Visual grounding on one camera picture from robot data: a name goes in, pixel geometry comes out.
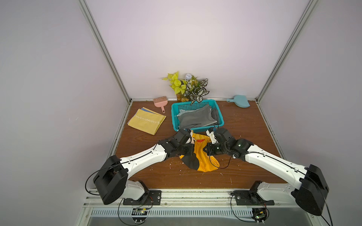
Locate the teal plastic basket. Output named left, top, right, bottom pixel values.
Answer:
left=171, top=99, right=224, bottom=132

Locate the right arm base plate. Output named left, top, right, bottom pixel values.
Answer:
left=231, top=190, right=275, bottom=206

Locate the controller board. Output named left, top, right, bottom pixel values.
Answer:
left=131, top=208, right=149, bottom=225
left=252, top=208, right=268, bottom=224

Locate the orange yellow cartoon pillowcase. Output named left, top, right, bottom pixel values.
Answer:
left=179, top=131, right=220, bottom=172

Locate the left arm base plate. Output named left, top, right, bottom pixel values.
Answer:
left=123, top=190, right=162, bottom=206

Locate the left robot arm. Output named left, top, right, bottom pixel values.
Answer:
left=93, top=129, right=194, bottom=205

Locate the pink hand brush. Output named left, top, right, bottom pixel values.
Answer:
left=153, top=96, right=168, bottom=114

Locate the right controller board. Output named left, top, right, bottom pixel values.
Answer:
left=252, top=208, right=268, bottom=224

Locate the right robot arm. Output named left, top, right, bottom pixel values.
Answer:
left=204, top=128, right=329, bottom=216

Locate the artificial plant in vase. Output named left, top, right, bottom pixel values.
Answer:
left=162, top=71, right=210, bottom=104

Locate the left controller board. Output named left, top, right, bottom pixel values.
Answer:
left=131, top=208, right=149, bottom=225

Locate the teal dustpan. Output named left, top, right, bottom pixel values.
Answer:
left=226, top=95, right=250, bottom=108

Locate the plain grey pillowcase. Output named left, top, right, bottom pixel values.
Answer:
left=177, top=104, right=219, bottom=129

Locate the pale yellow pillowcase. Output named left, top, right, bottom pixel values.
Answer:
left=127, top=108, right=166, bottom=135

